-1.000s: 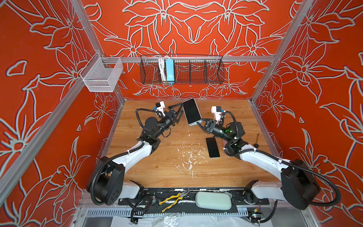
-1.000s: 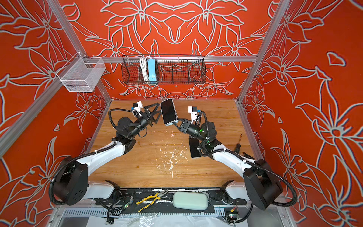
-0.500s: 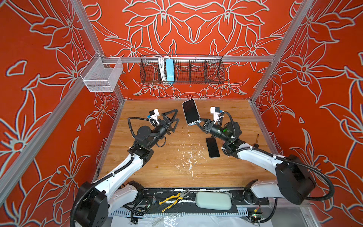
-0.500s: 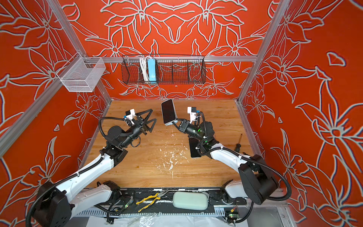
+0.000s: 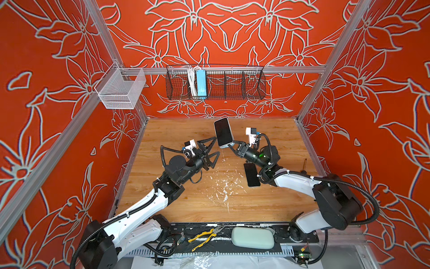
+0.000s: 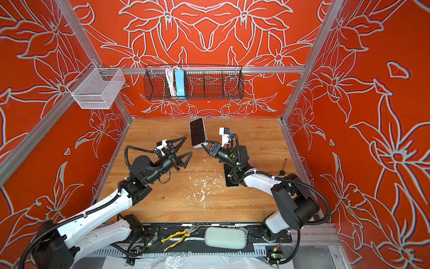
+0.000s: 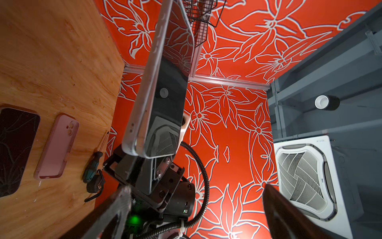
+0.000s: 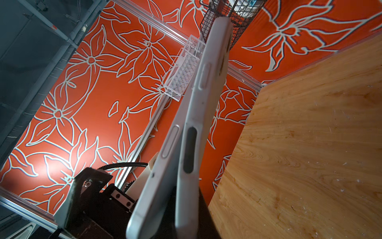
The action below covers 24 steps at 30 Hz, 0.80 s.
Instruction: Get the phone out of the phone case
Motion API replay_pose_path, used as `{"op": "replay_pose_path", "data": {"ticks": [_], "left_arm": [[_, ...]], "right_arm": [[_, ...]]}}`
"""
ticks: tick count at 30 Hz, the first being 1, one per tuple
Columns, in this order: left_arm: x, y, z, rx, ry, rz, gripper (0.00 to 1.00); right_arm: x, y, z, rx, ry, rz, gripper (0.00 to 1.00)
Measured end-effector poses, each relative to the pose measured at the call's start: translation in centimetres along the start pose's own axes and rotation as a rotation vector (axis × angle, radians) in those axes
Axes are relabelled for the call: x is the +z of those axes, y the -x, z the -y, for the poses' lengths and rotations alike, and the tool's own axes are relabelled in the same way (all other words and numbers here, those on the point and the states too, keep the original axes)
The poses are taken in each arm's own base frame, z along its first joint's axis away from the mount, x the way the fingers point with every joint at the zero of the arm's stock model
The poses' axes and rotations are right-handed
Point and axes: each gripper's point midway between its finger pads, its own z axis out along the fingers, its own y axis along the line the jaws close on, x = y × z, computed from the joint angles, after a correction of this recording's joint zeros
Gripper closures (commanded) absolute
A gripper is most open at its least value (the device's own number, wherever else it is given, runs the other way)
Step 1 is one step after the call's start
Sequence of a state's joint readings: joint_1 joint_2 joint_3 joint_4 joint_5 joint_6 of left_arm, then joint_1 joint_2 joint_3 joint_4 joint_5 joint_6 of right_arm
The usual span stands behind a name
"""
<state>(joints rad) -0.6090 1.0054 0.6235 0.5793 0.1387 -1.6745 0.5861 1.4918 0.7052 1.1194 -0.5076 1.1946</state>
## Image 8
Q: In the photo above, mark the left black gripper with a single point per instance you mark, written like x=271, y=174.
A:
x=94, y=209

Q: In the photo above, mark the black phone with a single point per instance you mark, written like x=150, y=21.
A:
x=154, y=213

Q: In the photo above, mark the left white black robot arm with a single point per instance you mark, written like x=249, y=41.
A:
x=125, y=165

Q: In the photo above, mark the light blue box in basket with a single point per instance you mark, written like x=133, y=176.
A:
x=247, y=8

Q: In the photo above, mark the clear plastic wall bin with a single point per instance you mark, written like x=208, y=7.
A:
x=182, y=69

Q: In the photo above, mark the black wire wall basket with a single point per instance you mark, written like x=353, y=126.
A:
x=222, y=8

